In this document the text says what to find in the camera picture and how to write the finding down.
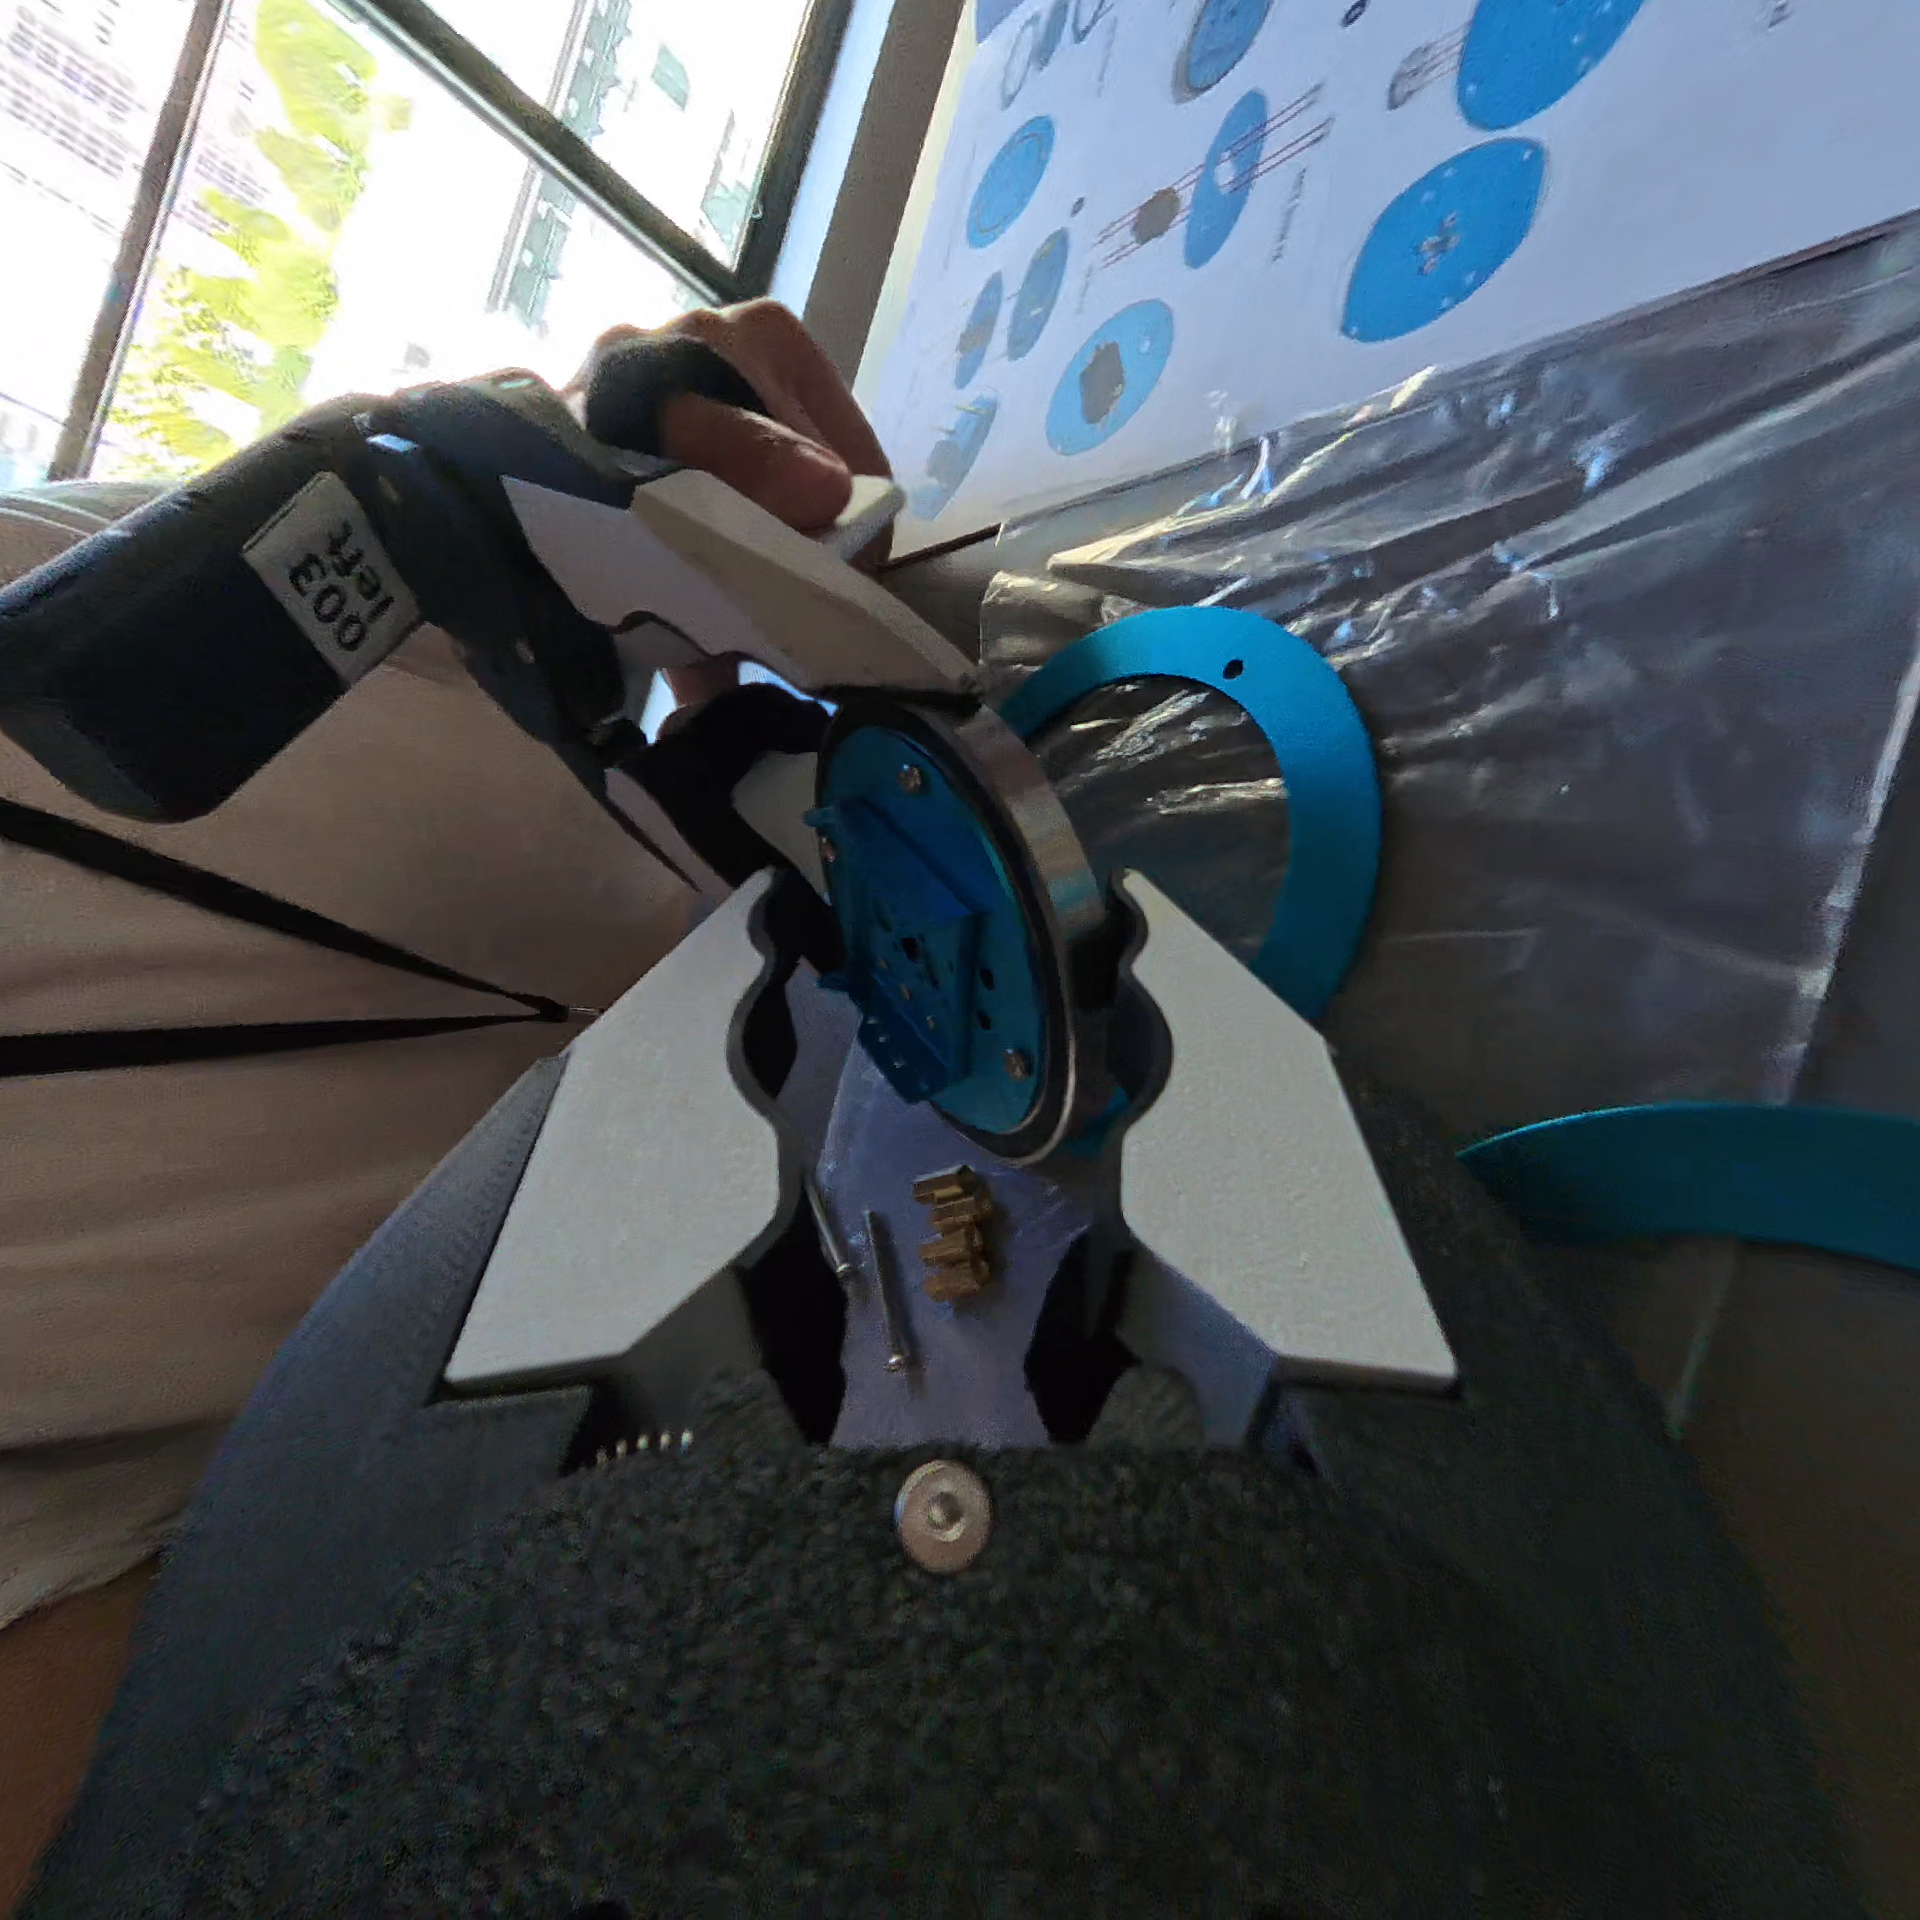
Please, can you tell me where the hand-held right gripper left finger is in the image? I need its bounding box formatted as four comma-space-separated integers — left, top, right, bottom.
442, 867, 811, 1403

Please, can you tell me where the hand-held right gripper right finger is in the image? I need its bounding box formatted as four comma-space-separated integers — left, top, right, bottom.
1089, 872, 1460, 1449

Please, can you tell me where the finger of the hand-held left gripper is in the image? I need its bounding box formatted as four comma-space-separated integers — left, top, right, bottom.
732, 747, 830, 889
498, 470, 985, 706

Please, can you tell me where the blue turntable disc with bearing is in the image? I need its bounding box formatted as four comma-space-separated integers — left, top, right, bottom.
809, 697, 1120, 1168

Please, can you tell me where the blue metal ring plate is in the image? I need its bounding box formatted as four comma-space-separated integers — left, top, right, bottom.
996, 608, 1384, 1029
1458, 1102, 1920, 1281

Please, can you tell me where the person's left hand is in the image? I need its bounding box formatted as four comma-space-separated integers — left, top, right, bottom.
585, 297, 896, 530

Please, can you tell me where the large black-framed window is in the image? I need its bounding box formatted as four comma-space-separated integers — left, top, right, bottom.
0, 0, 903, 489

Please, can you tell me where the clear plastic bag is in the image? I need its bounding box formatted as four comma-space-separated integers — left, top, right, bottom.
780, 221, 1920, 1449

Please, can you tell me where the white instruction booklet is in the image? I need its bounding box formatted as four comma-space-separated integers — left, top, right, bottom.
863, 0, 1920, 564

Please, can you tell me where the black harness strap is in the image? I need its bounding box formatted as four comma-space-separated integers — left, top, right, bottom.
0, 796, 588, 1078

